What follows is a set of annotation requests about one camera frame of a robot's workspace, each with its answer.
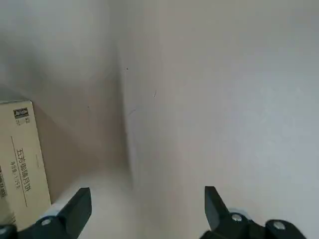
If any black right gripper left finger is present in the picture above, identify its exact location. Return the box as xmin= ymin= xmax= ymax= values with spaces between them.
xmin=0 ymin=187 xmax=92 ymax=239

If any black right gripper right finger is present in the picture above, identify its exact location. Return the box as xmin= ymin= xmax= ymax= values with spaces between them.
xmin=199 ymin=185 xmax=307 ymax=239

